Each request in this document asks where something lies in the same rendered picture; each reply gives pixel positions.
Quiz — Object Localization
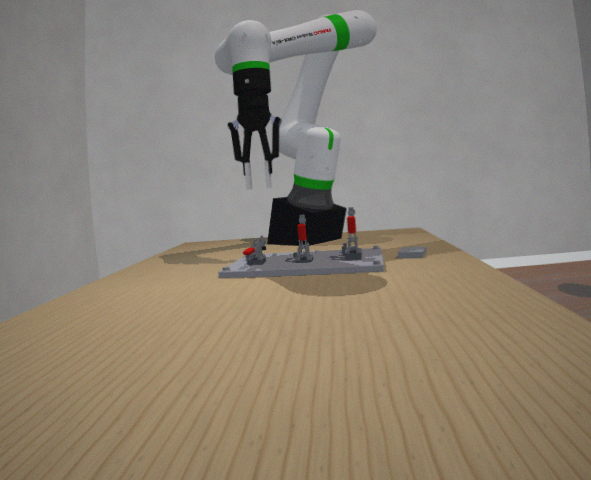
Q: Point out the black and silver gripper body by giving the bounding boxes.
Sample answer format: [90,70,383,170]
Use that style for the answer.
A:
[237,93,271,132]

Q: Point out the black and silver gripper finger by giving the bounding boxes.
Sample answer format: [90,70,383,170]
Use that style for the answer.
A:
[255,115,282,188]
[228,117,252,190]

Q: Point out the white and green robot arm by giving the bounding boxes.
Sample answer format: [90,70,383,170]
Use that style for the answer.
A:
[215,10,377,210]

